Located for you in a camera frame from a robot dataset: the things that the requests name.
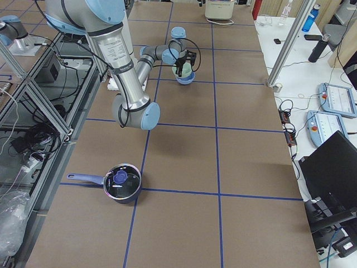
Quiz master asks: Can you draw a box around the clear plastic bottle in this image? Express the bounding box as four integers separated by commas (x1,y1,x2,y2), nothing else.
278,0,293,26

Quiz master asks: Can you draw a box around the aluminium rack frame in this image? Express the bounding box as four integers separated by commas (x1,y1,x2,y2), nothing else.
1,35,102,267

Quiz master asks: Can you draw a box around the black laptop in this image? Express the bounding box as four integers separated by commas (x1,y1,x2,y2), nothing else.
298,131,356,209

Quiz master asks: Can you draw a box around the blue bowl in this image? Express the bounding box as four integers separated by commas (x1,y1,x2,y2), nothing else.
175,72,195,85

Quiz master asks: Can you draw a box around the white and chrome toaster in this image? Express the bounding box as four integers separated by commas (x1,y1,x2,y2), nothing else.
205,0,235,20

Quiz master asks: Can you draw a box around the orange black adapter box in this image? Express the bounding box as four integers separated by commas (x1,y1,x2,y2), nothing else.
279,111,291,125

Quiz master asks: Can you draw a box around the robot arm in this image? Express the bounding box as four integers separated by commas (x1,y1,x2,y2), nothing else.
45,1,189,130
1,15,42,56

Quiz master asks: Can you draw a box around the white toaster power cable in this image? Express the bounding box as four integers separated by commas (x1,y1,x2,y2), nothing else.
205,17,235,26

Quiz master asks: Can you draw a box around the far teach pendant tablet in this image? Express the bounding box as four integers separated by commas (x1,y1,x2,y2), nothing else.
318,83,356,118

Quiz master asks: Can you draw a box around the black monitor stand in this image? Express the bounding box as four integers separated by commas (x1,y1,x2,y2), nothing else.
304,197,356,257

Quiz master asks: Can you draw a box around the dark blue pot with lid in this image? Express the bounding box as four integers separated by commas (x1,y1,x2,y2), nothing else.
66,163,142,204

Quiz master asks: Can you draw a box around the green bowl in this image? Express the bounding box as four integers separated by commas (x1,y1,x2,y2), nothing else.
172,62,192,78

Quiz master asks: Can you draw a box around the crumpled clear plastic bag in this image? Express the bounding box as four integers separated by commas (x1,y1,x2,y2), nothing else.
1,191,30,259

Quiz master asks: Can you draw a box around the teach pendant tablet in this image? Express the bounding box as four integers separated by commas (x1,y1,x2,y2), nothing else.
318,83,356,118
306,110,348,147

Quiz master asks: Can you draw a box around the near teach pendant tablet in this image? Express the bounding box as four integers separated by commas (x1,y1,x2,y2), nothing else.
306,110,348,147

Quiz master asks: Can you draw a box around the aluminium frame post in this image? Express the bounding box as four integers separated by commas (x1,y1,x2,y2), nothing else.
267,0,316,93

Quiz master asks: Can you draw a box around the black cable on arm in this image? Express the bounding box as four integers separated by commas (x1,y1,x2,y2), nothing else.
150,38,202,74

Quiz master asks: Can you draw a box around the grey office chair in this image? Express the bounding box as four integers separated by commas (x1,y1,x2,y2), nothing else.
323,0,356,51

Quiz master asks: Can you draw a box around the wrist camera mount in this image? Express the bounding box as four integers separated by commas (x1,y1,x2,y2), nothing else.
185,50,197,66

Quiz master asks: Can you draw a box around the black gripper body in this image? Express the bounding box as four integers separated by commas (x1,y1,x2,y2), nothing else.
175,57,187,69

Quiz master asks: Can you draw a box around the blue water bottle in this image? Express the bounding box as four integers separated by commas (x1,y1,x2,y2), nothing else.
302,4,321,32

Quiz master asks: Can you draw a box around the black thermos bottle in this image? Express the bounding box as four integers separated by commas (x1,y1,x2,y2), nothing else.
308,33,331,63

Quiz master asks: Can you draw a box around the black phone on desk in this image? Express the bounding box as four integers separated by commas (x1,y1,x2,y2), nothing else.
304,34,322,41

